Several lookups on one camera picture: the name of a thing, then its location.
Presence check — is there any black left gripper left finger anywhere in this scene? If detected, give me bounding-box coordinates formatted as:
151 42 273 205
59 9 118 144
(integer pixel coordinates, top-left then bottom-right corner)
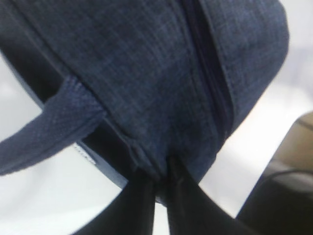
75 171 156 235

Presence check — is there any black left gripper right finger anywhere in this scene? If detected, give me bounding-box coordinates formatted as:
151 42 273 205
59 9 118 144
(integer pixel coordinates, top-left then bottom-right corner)
167 157 313 235

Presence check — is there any dark blue fabric lunch bag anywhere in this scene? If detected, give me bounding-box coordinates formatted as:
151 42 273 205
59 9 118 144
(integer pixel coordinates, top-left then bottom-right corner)
0 0 289 182

